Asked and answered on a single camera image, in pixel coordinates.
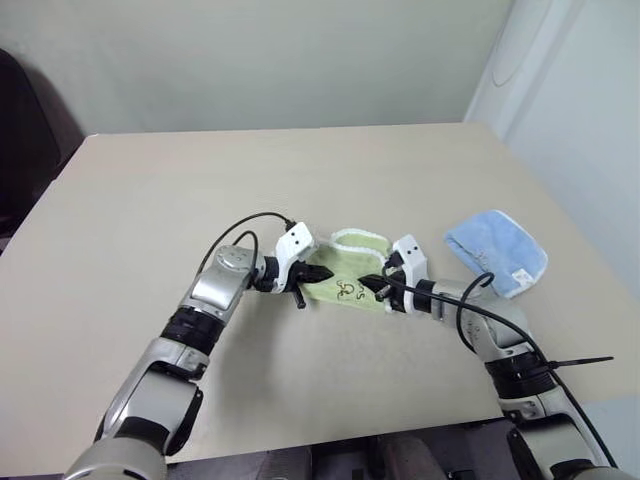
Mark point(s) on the blue folded towel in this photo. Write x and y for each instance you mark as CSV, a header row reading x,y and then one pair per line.
x,y
500,250

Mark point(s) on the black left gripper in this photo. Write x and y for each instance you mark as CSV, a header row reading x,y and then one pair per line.
x,y
296,274

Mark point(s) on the green towel with white trim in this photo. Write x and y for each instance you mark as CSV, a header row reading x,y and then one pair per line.
x,y
350,260

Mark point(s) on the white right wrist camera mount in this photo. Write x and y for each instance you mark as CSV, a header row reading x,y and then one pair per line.
x,y
412,252

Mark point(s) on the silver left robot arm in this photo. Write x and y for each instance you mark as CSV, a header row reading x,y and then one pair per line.
x,y
220,285

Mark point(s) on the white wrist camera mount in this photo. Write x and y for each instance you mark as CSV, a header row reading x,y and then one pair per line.
x,y
412,252
295,241

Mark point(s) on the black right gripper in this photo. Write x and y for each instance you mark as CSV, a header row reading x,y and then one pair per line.
x,y
395,262

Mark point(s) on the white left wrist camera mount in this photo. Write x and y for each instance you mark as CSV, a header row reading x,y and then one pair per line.
x,y
295,241

